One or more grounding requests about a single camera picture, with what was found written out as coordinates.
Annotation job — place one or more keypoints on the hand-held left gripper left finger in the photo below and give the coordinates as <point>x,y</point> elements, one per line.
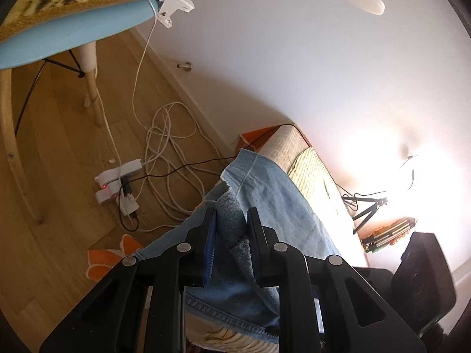
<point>210,250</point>

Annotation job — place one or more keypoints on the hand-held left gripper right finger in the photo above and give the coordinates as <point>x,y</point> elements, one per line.
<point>254,253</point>

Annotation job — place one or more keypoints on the blue denim pants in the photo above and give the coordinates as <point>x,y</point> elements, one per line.
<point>279,206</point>

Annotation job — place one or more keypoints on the white plug adapter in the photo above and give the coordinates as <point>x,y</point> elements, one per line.
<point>128,204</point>

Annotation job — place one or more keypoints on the yellow striped mat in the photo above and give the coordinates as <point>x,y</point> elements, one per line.
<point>312,169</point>

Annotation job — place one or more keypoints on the orange floor rug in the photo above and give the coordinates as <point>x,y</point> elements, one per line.
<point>106,261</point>

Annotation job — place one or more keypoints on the black gooseneck phone holder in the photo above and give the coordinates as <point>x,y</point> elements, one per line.
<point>413,176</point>

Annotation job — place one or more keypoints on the short white power strip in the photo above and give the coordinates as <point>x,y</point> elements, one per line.
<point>106,196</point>

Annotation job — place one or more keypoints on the long white power strip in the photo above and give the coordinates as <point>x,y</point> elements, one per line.
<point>121,172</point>

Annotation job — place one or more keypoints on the metal door stopper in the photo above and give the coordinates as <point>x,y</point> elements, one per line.
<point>184,66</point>

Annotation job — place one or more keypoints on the blue chair with wooden legs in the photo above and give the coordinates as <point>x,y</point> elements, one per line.
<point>55,36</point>

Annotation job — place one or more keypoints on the folded metal frame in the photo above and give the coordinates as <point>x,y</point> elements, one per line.
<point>386,237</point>

